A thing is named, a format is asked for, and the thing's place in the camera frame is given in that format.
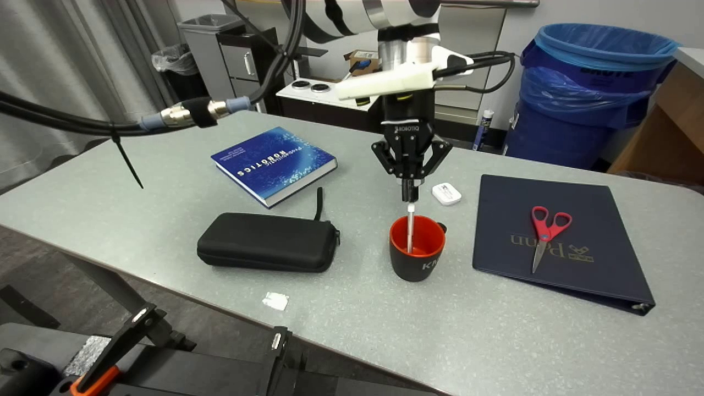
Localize open cardboard box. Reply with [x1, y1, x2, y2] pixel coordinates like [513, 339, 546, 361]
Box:
[343, 49, 385, 79]

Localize red handled scissors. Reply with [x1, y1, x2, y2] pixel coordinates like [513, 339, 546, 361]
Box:
[527, 205, 577, 277]

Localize grey filing cabinet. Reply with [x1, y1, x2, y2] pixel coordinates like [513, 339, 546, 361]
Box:
[179, 14, 285, 105]

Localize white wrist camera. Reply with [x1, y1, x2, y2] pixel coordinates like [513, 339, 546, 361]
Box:
[332, 45, 475, 104]

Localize black cup red inside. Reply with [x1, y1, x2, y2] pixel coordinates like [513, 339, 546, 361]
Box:
[388, 214, 449, 283]

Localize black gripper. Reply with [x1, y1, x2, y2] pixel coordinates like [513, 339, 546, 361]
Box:
[369, 95, 453, 205]

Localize white marker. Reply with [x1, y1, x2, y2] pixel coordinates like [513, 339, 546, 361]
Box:
[405, 202, 417, 256]

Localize black camera cable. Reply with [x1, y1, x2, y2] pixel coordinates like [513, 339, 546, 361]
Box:
[432, 49, 520, 95]

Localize wooden desk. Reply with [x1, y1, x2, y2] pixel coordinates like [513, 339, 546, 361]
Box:
[607, 47, 704, 186]

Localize navy blue binder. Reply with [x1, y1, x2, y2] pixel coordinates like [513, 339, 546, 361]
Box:
[471, 172, 658, 320]

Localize blue robotics book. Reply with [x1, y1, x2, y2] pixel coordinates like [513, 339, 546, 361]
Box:
[209, 126, 339, 210]

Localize thick black cable bundle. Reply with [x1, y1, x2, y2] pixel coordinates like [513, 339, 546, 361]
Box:
[0, 0, 308, 138]

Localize white stand with holes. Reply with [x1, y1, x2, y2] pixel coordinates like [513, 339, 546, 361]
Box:
[275, 75, 385, 114]

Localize blue trash bin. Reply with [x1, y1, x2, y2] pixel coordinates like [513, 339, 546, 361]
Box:
[503, 19, 682, 172]

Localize small white earbud case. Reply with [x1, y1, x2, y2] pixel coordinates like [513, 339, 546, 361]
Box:
[428, 180, 464, 207]

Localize white tape piece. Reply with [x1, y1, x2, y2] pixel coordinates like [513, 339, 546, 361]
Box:
[261, 290, 290, 312]

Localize black cable tie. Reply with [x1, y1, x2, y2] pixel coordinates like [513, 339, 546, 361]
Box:
[108, 127, 145, 191]

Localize black zip case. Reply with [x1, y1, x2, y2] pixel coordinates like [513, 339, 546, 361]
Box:
[196, 184, 343, 274]

